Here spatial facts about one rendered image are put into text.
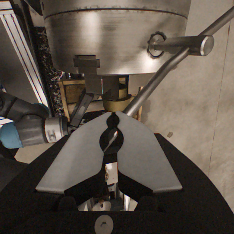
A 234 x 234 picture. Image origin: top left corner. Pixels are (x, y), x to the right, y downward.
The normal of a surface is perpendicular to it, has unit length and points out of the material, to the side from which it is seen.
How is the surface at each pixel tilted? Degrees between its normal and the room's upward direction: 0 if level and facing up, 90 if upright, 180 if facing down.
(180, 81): 0
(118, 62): 13
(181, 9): 27
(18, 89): 0
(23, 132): 37
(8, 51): 0
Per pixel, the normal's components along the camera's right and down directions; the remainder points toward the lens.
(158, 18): 0.42, 0.42
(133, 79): 0.19, 0.46
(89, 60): -0.33, 0.44
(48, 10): -0.71, 0.33
